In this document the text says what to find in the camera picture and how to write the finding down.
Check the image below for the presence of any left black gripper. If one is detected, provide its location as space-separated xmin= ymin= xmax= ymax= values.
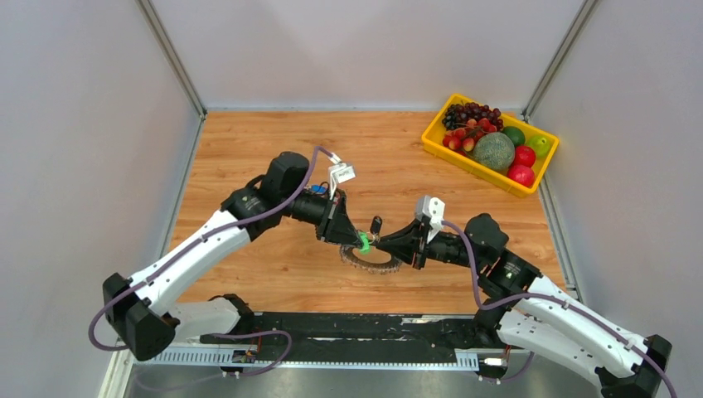
xmin=282 ymin=188 xmax=364 ymax=250

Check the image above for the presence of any dark green lime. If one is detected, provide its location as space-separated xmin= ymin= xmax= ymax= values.
xmin=502 ymin=126 xmax=526 ymax=147

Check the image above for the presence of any red apple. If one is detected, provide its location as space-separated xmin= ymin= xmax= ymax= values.
xmin=512 ymin=145 xmax=536 ymax=167
xmin=507 ymin=164 xmax=536 ymax=187

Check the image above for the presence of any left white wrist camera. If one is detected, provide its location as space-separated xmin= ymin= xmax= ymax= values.
xmin=327 ymin=153 xmax=356 ymax=197

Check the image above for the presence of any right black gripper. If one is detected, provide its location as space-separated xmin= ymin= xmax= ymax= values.
xmin=376 ymin=217 xmax=486 ymax=271

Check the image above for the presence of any red cherry bunch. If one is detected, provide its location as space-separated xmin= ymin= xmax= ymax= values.
xmin=442 ymin=118 xmax=501 ymax=155

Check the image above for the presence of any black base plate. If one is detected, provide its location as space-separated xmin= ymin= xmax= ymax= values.
xmin=232 ymin=312 xmax=506 ymax=364

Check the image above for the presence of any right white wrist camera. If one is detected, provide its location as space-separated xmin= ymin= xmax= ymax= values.
xmin=415 ymin=195 xmax=445 ymax=243

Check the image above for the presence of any green tag key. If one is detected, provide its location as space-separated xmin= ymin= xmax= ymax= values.
xmin=357 ymin=231 xmax=371 ymax=255

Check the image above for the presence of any black key fob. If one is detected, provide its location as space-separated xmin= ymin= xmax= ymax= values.
xmin=369 ymin=216 xmax=383 ymax=235

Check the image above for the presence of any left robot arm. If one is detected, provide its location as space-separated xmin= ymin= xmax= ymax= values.
xmin=100 ymin=152 xmax=364 ymax=361

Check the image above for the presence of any dark grape bunch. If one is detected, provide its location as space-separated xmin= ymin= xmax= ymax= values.
xmin=441 ymin=102 xmax=504 ymax=131

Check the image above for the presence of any light green apple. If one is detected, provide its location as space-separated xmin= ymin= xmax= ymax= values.
xmin=526 ymin=135 xmax=552 ymax=158

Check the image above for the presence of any green netted melon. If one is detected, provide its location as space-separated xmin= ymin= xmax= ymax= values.
xmin=473 ymin=132 xmax=515 ymax=172

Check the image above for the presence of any red apple upper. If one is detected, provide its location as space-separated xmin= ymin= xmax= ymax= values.
xmin=512 ymin=145 xmax=536 ymax=167

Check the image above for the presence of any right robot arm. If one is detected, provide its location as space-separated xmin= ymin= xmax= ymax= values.
xmin=371 ymin=213 xmax=677 ymax=397

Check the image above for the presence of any red apple lower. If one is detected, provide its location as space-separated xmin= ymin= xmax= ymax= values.
xmin=507 ymin=164 xmax=536 ymax=187

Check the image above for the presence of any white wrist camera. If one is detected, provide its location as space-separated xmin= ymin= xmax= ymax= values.
xmin=415 ymin=195 xmax=445 ymax=243
xmin=327 ymin=153 xmax=356 ymax=197

